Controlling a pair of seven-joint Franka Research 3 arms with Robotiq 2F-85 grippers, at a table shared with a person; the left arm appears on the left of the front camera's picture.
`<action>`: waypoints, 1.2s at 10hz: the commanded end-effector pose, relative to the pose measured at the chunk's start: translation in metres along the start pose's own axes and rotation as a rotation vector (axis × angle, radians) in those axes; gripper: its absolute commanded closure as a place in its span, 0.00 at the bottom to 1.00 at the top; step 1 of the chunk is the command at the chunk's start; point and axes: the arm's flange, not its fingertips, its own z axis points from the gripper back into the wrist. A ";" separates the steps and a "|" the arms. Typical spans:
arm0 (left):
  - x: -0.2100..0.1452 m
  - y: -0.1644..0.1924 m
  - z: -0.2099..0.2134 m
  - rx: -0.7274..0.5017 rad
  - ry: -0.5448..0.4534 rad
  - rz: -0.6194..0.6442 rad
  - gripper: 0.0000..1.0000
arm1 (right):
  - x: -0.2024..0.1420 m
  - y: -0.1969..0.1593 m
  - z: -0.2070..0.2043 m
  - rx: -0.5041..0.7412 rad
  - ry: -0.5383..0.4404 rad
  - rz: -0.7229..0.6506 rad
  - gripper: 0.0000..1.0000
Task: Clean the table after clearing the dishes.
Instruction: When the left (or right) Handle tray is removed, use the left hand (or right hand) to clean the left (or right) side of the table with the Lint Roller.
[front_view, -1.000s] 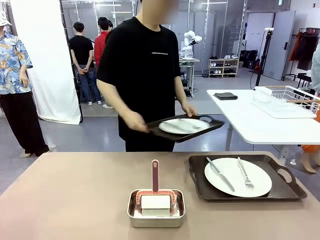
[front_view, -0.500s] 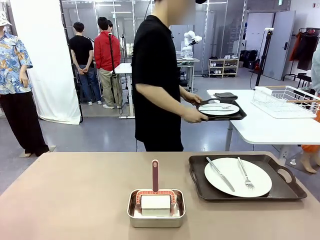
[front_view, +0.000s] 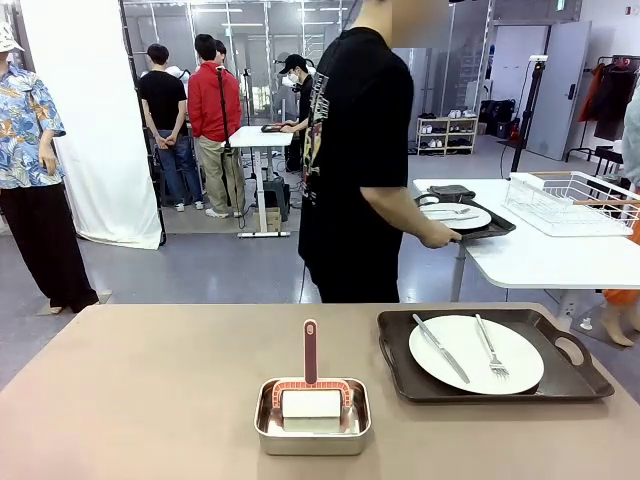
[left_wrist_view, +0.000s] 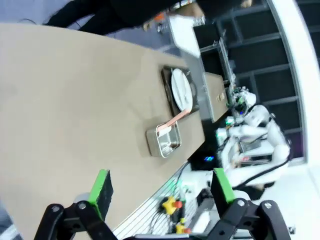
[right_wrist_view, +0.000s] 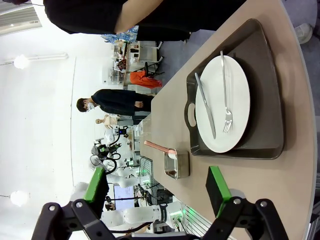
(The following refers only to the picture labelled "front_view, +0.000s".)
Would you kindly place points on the black box under desk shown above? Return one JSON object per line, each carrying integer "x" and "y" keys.
{"x": 277, "y": 197}

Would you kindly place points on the cardboard box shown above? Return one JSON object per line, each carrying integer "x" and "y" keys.
{"x": 272, "y": 222}

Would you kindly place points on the person with black cap and mask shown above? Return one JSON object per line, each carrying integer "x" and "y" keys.
{"x": 305, "y": 100}

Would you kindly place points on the man in red shirt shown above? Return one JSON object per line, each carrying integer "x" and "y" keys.
{"x": 205, "y": 105}

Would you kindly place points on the white round dinner plate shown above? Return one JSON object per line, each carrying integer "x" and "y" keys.
{"x": 482, "y": 212}
{"x": 465, "y": 345}

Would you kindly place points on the black tablet with red edge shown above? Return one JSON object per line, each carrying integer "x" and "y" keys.
{"x": 272, "y": 128}

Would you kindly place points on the black clothes rack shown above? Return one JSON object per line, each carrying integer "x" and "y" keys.
{"x": 607, "y": 152}

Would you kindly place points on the grey door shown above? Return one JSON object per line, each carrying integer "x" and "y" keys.
{"x": 560, "y": 100}

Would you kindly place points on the white standing desk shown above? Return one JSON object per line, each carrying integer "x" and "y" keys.
{"x": 255, "y": 136}

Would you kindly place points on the thin black stand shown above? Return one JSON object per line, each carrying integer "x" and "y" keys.
{"x": 246, "y": 100}

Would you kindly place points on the black tripod with white light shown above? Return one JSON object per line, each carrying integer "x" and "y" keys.
{"x": 532, "y": 95}

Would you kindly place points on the white power strip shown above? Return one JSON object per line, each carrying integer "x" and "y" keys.
{"x": 567, "y": 309}

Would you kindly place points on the red fire extinguisher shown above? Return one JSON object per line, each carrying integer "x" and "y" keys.
{"x": 515, "y": 131}

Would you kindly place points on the person in black printed t-shirt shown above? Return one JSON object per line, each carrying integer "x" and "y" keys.
{"x": 360, "y": 125}

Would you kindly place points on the wooden shoe rack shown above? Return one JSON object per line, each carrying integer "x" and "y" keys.
{"x": 445, "y": 119}

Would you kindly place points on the black camera tripod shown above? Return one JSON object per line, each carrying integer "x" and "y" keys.
{"x": 223, "y": 100}

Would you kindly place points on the white backdrop cloth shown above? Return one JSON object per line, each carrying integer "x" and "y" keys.
{"x": 90, "y": 125}

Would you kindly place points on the rectangular stainless steel tin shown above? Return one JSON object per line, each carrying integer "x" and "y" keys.
{"x": 310, "y": 445}

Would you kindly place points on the dark hanging garment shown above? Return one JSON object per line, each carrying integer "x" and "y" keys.
{"x": 615, "y": 100}

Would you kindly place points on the silver table fork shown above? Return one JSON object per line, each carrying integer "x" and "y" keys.
{"x": 450, "y": 212}
{"x": 488, "y": 342}

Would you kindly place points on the dark grey cloth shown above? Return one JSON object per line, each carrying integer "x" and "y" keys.
{"x": 450, "y": 190}

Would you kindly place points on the person's right forearm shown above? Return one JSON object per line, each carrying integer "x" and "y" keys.
{"x": 405, "y": 215}

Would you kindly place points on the person's right hand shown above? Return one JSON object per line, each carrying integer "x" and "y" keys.
{"x": 440, "y": 235}

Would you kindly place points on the dark brown serving tray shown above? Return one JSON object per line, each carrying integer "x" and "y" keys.
{"x": 502, "y": 226}
{"x": 560, "y": 372}

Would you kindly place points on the dark haired person in black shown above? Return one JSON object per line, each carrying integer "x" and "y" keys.
{"x": 222, "y": 50}

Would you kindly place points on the silver table knife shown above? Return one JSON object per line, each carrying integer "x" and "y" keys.
{"x": 442, "y": 350}
{"x": 462, "y": 218}

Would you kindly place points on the black bags pile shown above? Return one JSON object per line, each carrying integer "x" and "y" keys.
{"x": 497, "y": 117}

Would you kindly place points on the black backdrop stand pole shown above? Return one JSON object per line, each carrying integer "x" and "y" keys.
{"x": 162, "y": 230}

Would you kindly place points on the orange hanging garment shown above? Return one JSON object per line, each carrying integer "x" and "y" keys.
{"x": 592, "y": 95}

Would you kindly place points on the man in black shirt and jeans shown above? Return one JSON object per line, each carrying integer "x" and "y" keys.
{"x": 162, "y": 100}

